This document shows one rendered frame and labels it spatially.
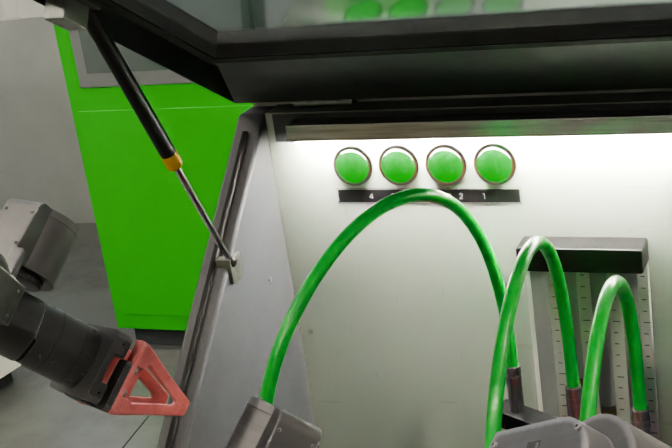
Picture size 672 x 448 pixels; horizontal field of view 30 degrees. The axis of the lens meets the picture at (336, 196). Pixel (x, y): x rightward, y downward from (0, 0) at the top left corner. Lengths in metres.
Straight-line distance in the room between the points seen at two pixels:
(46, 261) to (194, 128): 3.03
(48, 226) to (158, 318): 3.39
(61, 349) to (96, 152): 3.26
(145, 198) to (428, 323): 2.79
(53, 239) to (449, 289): 0.61
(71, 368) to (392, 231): 0.57
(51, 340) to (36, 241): 0.09
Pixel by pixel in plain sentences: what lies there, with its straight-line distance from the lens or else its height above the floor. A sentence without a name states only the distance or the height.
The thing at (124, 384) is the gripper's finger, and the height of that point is 1.37.
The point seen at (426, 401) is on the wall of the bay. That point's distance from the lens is 1.64.
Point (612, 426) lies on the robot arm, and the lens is 0.52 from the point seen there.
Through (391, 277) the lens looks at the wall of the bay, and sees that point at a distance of 1.58.
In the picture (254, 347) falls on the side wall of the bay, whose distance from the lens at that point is 1.55.
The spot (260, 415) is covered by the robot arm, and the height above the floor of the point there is 1.41.
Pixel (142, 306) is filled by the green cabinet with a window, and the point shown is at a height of 0.17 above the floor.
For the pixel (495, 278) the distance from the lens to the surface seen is 1.42.
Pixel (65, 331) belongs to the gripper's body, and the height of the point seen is 1.42.
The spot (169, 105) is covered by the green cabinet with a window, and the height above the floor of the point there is 0.90.
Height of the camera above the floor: 1.83
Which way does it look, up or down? 18 degrees down
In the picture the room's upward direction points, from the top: 8 degrees counter-clockwise
